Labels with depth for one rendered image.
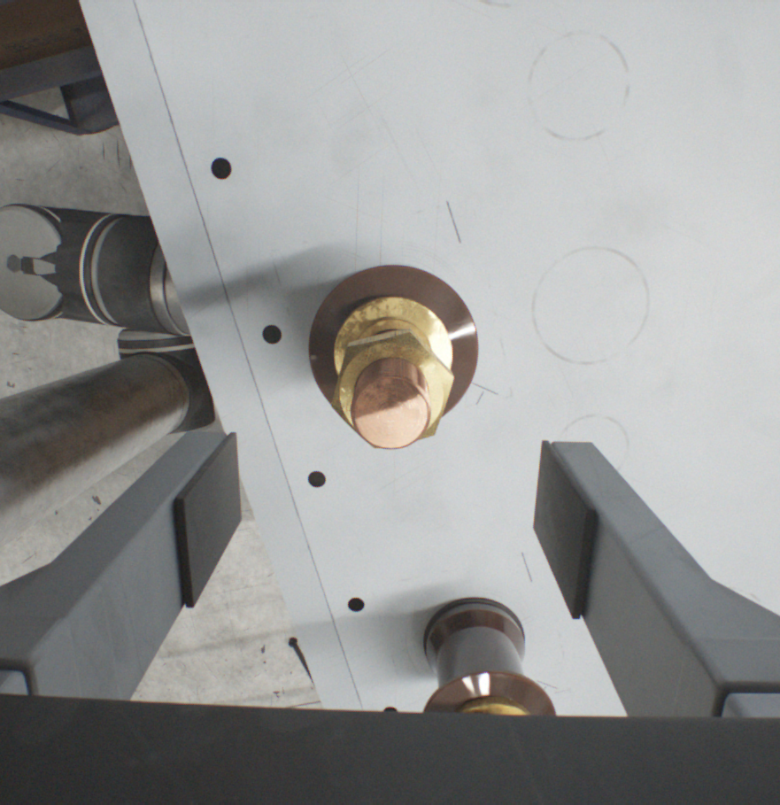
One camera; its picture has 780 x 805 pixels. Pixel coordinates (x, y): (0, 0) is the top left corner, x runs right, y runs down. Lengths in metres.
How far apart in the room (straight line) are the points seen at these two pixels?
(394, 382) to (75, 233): 0.44
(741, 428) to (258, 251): 0.37
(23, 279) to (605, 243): 0.50
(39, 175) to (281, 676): 1.85
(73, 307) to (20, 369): 1.57
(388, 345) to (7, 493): 0.31
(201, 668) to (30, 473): 2.03
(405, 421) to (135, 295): 0.38
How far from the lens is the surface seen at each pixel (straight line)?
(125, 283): 0.57
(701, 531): 0.52
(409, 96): 0.42
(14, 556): 2.49
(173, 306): 0.55
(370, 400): 0.21
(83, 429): 0.55
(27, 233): 0.63
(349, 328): 0.31
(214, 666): 2.45
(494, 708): 0.44
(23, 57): 1.47
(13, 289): 0.65
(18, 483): 0.48
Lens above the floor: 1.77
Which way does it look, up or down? 74 degrees down
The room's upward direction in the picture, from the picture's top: 176 degrees counter-clockwise
